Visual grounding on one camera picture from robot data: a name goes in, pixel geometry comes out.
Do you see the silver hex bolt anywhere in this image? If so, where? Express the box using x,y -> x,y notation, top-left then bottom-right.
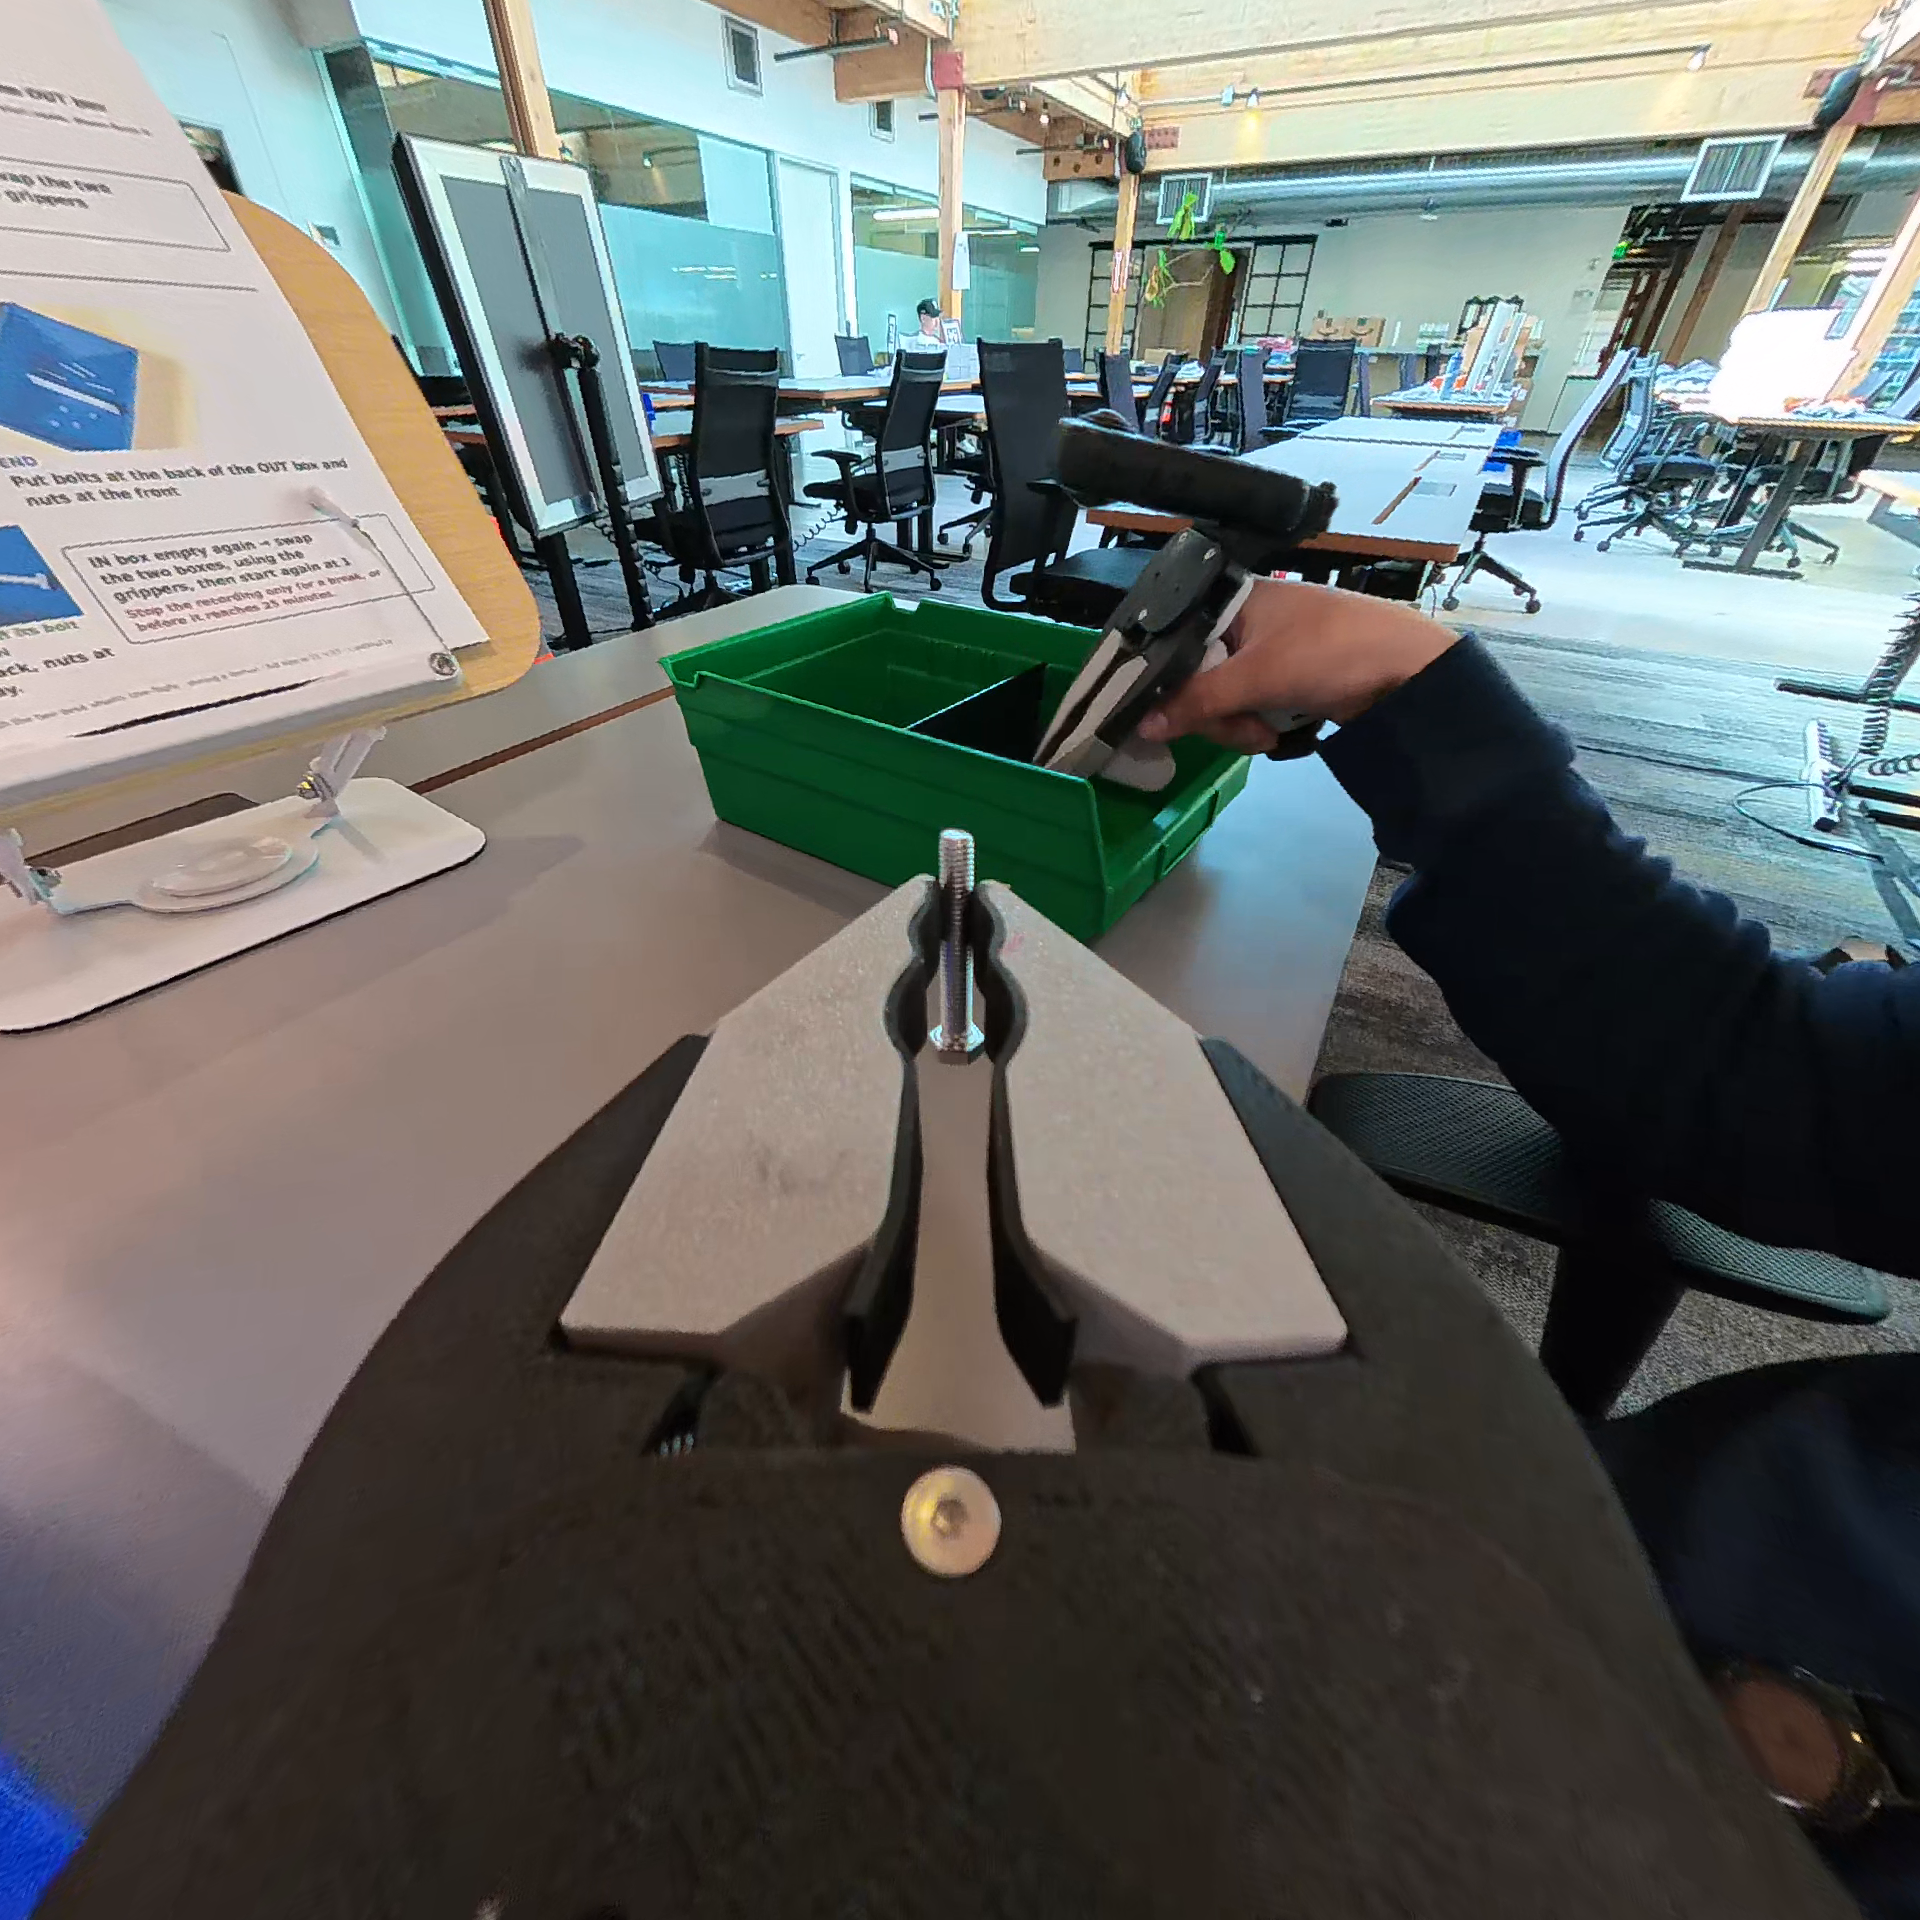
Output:
928,826 -> 984,1064

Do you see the person's right hand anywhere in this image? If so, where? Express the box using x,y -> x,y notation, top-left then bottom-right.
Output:
1139,578 -> 1460,760

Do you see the green plastic bin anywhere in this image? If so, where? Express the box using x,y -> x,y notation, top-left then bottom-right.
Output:
661,592 -> 1255,943

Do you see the person's right forearm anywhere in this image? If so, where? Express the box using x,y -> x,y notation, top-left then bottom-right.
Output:
1320,630 -> 1920,1276

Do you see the person's dark clothing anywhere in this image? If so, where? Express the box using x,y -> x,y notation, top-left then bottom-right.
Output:
1589,1351 -> 1920,1920

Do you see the instruction sheet on stand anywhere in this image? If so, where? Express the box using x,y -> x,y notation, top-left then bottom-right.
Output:
0,186 -> 544,1033

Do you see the black mesh armrest chair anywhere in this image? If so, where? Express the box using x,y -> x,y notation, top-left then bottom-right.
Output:
1308,1072 -> 1895,1418

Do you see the round dark badge reel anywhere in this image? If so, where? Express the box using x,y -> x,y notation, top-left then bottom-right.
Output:
1716,1658 -> 1900,1823

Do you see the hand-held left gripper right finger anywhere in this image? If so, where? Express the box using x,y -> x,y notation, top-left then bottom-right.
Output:
976,882 -> 1352,1408

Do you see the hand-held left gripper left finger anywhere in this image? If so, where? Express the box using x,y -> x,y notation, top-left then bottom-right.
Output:
557,877 -> 932,1418

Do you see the black bin divider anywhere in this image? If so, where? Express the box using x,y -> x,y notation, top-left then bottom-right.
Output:
907,666 -> 1050,760

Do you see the grey panel board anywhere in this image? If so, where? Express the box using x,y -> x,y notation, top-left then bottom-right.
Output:
392,133 -> 665,540

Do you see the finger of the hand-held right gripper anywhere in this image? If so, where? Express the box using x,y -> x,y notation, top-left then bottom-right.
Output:
1032,630 -> 1151,774
1073,642 -> 1209,793

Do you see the green hanging plant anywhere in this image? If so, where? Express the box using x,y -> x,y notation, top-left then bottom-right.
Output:
1147,192 -> 1239,310

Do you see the black coiled cable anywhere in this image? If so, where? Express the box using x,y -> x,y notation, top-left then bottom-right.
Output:
1859,592 -> 1920,782

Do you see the row of grey office chairs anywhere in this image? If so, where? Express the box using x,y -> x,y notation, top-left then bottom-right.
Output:
1438,350 -> 1920,617

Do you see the white top desk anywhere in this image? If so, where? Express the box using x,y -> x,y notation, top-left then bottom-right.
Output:
1088,417 -> 1508,564

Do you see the row of black office chairs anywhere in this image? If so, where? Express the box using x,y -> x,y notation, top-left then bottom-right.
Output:
637,339 -> 1366,633

